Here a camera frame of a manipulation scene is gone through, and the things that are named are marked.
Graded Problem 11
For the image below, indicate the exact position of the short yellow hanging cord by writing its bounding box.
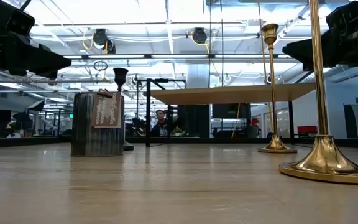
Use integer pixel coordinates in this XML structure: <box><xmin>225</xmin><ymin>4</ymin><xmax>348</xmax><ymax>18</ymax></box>
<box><xmin>231</xmin><ymin>103</ymin><xmax>241</xmax><ymax>139</ymax></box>

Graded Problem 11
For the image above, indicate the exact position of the black wall monitor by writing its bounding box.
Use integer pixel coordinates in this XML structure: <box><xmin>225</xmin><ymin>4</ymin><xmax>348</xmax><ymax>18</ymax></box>
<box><xmin>212</xmin><ymin>103</ymin><xmax>251</xmax><ymax>119</ymax></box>

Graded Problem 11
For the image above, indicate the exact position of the black candlestick holder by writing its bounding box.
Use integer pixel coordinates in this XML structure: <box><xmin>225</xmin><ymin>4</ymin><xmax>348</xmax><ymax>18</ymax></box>
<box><xmin>113</xmin><ymin>67</ymin><xmax>135</xmax><ymax>152</ymax></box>

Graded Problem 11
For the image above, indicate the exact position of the dark standing panel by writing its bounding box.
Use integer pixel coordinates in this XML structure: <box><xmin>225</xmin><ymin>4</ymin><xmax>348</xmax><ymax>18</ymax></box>
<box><xmin>343</xmin><ymin>103</ymin><xmax>358</xmax><ymax>139</ymax></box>

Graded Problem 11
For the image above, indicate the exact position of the black studio softbox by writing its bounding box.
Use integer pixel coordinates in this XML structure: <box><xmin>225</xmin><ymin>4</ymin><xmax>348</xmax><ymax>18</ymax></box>
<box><xmin>26</xmin><ymin>99</ymin><xmax>46</xmax><ymax>113</ymax></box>

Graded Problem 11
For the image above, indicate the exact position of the black metal frame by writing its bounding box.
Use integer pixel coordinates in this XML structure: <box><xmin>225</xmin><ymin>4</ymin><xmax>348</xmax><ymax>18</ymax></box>
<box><xmin>136</xmin><ymin>77</ymin><xmax>187</xmax><ymax>94</ymax></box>

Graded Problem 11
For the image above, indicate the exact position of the brown paper label tag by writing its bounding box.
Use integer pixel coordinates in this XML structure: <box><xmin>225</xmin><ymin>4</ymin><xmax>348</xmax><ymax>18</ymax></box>
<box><xmin>91</xmin><ymin>88</ymin><xmax>122</xmax><ymax>129</ymax></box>

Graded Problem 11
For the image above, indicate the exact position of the tall gold candlestick holder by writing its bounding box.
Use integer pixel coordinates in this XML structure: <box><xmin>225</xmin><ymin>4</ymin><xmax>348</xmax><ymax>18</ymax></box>
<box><xmin>278</xmin><ymin>0</ymin><xmax>358</xmax><ymax>185</ymax></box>

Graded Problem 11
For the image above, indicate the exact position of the ribbed metal candle tin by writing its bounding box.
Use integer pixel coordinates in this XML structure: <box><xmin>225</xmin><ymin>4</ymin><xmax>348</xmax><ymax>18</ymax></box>
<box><xmin>70</xmin><ymin>91</ymin><xmax>126</xmax><ymax>157</ymax></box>

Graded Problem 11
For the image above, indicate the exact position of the black table edge rail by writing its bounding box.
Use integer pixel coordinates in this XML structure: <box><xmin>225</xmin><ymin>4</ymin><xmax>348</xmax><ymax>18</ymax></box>
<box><xmin>0</xmin><ymin>136</ymin><xmax>358</xmax><ymax>149</ymax></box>

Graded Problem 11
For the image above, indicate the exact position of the black ceiling cord reel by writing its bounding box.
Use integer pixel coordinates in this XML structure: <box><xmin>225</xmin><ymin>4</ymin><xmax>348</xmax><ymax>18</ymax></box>
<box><xmin>92</xmin><ymin>28</ymin><xmax>109</xmax><ymax>47</ymax></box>
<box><xmin>106</xmin><ymin>39</ymin><xmax>117</xmax><ymax>55</ymax></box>
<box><xmin>192</xmin><ymin>27</ymin><xmax>208</xmax><ymax>45</ymax></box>

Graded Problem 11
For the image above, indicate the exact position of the hanging black cable loop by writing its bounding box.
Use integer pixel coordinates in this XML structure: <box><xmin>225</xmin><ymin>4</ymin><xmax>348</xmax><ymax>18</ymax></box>
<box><xmin>93</xmin><ymin>60</ymin><xmax>109</xmax><ymax>72</ymax></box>

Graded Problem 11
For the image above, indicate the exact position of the wooden shelf with black legs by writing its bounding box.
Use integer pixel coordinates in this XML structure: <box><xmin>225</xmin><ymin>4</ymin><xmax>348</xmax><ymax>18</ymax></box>
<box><xmin>145</xmin><ymin>70</ymin><xmax>318</xmax><ymax>147</ymax></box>

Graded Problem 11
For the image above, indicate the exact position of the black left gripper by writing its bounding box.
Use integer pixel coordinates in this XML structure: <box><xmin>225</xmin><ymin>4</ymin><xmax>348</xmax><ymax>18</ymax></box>
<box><xmin>0</xmin><ymin>30</ymin><xmax>73</xmax><ymax>80</ymax></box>

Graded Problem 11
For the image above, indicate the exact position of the black cabinet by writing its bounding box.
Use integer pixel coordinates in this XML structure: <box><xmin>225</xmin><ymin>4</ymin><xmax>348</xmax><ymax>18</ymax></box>
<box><xmin>177</xmin><ymin>105</ymin><xmax>211</xmax><ymax>139</ymax></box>

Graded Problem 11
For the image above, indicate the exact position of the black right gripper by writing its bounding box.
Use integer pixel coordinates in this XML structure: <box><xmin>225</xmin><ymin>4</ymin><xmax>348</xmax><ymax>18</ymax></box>
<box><xmin>283</xmin><ymin>0</ymin><xmax>358</xmax><ymax>72</ymax></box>

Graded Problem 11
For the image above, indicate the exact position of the long ceiling light strip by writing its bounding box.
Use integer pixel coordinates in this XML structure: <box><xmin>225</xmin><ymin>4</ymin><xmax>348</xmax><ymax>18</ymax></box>
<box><xmin>63</xmin><ymin>53</ymin><xmax>293</xmax><ymax>60</ymax></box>

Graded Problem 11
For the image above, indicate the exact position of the person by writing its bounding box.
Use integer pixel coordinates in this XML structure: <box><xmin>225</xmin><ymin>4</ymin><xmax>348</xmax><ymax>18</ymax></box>
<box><xmin>150</xmin><ymin>109</ymin><xmax>169</xmax><ymax>138</ymax></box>

